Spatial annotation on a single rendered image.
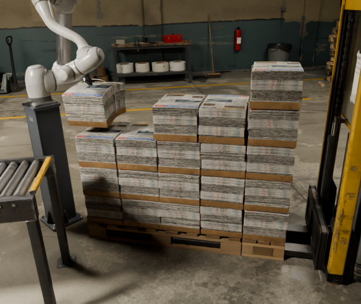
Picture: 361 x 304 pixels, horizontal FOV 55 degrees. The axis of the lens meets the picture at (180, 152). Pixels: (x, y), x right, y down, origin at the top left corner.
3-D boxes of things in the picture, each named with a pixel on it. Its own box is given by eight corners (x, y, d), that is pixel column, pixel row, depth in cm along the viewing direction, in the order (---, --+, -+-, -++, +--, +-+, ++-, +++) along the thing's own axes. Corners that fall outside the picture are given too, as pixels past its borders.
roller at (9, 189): (24, 158, 211) (20, 164, 213) (-1, 195, 168) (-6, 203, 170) (32, 161, 213) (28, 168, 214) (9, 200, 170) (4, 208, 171)
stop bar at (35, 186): (52, 159, 211) (52, 156, 211) (36, 193, 172) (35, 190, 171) (46, 159, 211) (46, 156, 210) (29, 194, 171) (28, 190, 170)
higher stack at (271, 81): (243, 225, 281) (252, 60, 232) (282, 229, 275) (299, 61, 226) (240, 256, 246) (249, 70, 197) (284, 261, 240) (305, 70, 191)
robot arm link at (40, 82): (25, 96, 257) (19, 65, 249) (49, 91, 268) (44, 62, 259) (32, 99, 245) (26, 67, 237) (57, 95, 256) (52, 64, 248)
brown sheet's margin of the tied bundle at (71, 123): (79, 115, 253) (77, 110, 250) (116, 117, 246) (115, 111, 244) (68, 125, 240) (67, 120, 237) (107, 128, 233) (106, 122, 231)
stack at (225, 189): (108, 211, 305) (98, 119, 274) (244, 225, 281) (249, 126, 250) (88, 237, 271) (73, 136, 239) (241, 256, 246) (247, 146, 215)
